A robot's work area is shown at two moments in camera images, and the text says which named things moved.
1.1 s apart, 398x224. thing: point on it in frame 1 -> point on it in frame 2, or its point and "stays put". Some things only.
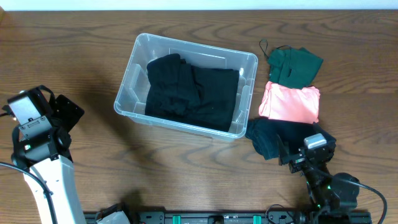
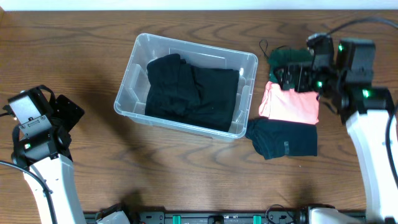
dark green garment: x=295 y=67 stays put
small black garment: x=172 y=88 stays put
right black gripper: x=298 y=162 -> x=308 y=72
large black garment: x=218 y=88 stays put
